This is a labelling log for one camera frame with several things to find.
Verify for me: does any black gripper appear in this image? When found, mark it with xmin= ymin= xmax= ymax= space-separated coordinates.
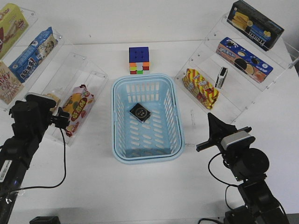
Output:
xmin=9 ymin=100 xmax=70 ymax=140
xmin=196 ymin=112 xmax=252 ymax=154

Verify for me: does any brown bread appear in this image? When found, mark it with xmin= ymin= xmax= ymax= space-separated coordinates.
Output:
xmin=45 ymin=93 xmax=61 ymax=112

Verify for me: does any black tissue pack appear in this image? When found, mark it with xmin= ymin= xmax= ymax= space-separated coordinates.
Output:
xmin=130 ymin=103 xmax=151 ymax=123

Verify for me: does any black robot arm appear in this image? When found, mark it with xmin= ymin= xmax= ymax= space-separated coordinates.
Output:
xmin=0 ymin=93 xmax=70 ymax=224
xmin=196 ymin=113 xmax=289 ymax=224

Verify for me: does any light blue plastic basket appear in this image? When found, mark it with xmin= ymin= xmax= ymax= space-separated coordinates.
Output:
xmin=111 ymin=73 xmax=185 ymax=165

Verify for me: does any beige Pocky box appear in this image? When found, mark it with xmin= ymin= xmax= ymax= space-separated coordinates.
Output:
xmin=0 ymin=61 xmax=24 ymax=105

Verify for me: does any yellow red snack packet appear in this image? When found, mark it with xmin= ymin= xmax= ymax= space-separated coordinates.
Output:
xmin=182 ymin=68 xmax=220 ymax=110

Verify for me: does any blue cookie bag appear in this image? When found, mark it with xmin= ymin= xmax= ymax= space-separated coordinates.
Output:
xmin=9 ymin=27 xmax=58 ymax=83

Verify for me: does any pink strawberry cookie packet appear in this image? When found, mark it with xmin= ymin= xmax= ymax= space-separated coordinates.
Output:
xmin=62 ymin=84 xmax=95 ymax=137

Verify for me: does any clear acrylic left shelf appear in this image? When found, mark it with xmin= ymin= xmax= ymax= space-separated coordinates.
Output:
xmin=0 ymin=6 xmax=109 ymax=147

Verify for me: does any clear acrylic shelf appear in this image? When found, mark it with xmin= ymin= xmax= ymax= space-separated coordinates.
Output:
xmin=175 ymin=14 xmax=299 ymax=123
xmin=0 ymin=6 xmax=109 ymax=147

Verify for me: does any small black white box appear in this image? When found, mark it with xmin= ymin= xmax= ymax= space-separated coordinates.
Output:
xmin=215 ymin=67 xmax=228 ymax=89

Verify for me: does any clear acrylic right shelf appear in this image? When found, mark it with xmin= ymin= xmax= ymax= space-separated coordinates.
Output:
xmin=175 ymin=14 xmax=299 ymax=123

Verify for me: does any blue Oreo cookie box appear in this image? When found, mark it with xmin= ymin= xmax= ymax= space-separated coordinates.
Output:
xmin=216 ymin=37 xmax=273 ymax=83

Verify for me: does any yellow green snack box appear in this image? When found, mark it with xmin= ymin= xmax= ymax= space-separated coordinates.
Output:
xmin=0 ymin=3 xmax=28 ymax=59

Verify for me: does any colourful Rubik's cube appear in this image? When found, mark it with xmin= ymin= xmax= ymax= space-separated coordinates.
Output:
xmin=128 ymin=47 xmax=150 ymax=75

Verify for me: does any black Tanza cookie box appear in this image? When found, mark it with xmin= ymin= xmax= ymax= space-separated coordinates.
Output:
xmin=227 ymin=0 xmax=284 ymax=51

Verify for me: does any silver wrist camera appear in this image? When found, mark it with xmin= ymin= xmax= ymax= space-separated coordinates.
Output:
xmin=25 ymin=92 xmax=57 ymax=108
xmin=221 ymin=131 xmax=255 ymax=150

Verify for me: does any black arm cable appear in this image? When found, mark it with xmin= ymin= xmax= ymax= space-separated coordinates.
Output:
xmin=0 ymin=127 xmax=67 ymax=194
xmin=198 ymin=153 xmax=243 ymax=224

